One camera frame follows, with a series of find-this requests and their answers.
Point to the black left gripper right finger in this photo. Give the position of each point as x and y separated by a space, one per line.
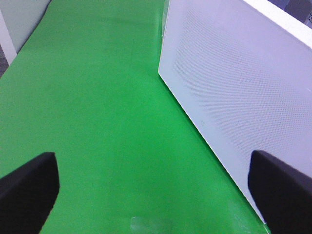
282 194

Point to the white microwave door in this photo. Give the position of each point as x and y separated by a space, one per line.
242 72

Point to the white microwave oven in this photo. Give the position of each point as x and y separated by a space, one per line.
299 9

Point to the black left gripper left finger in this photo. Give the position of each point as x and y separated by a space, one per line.
28 194

